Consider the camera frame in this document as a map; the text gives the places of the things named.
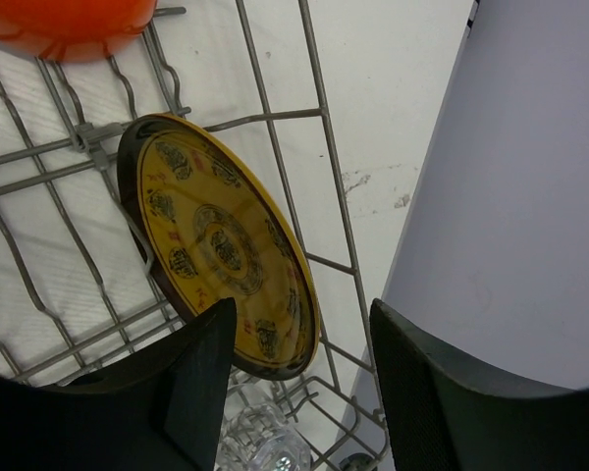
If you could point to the orange bowl back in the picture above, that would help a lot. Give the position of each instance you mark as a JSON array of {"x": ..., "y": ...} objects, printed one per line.
[{"x": 72, "y": 30}]

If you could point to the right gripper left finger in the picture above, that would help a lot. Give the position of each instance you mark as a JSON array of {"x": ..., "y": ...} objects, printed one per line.
[{"x": 160, "y": 408}]

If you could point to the clear glass cup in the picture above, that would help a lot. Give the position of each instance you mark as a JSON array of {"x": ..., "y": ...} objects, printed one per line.
[{"x": 256, "y": 435}]

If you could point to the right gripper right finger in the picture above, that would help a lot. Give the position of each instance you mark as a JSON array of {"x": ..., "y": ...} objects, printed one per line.
[{"x": 447, "y": 410}]

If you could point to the grey wire dish rack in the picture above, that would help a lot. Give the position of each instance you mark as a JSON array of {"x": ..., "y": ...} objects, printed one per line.
[{"x": 75, "y": 295}]

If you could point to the yellow patterned plate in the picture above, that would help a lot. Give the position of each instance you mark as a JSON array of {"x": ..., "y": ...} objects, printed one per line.
[{"x": 208, "y": 229}]

